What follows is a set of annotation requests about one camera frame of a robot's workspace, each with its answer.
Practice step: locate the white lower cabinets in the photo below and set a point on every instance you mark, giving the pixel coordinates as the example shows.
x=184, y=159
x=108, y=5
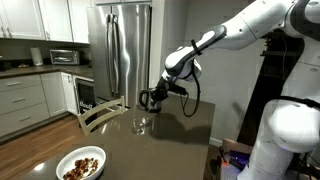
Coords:
x=23, y=100

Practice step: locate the stainless steel kettle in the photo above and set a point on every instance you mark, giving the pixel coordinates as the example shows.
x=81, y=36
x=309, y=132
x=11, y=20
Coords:
x=145, y=100

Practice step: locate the wooden board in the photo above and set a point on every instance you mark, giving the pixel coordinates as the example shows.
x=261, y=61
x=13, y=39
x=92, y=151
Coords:
x=236, y=145

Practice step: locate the clear glass cup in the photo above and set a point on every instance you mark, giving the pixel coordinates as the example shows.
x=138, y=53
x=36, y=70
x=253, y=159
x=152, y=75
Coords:
x=140, y=126

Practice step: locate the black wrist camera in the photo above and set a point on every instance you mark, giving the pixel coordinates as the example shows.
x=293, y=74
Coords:
x=178, y=88

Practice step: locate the white upper cabinets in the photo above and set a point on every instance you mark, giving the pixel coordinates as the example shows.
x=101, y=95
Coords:
x=33, y=20

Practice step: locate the white paper towel roll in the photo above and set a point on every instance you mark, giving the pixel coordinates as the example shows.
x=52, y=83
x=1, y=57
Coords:
x=36, y=56

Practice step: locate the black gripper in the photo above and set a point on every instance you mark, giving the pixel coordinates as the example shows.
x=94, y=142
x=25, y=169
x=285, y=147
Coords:
x=160, y=89

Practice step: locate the mixed nuts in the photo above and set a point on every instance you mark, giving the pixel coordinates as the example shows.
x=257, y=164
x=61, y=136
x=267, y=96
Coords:
x=81, y=168

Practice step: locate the metal spoon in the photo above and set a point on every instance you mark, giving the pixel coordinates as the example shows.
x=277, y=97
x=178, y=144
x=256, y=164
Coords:
x=148, y=111

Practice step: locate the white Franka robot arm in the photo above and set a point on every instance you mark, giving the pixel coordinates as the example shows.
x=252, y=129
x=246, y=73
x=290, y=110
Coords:
x=286, y=126

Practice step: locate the silver toaster oven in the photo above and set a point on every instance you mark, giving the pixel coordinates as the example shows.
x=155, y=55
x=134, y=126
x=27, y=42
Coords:
x=64, y=57

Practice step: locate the white bowl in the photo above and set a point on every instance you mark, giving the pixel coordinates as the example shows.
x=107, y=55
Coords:
x=66, y=161

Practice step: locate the stainless steel refrigerator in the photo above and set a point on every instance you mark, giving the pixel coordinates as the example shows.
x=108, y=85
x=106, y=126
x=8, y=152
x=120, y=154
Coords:
x=130, y=50

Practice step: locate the white cabinets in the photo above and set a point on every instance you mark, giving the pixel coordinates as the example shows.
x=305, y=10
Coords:
x=23, y=100
x=33, y=20

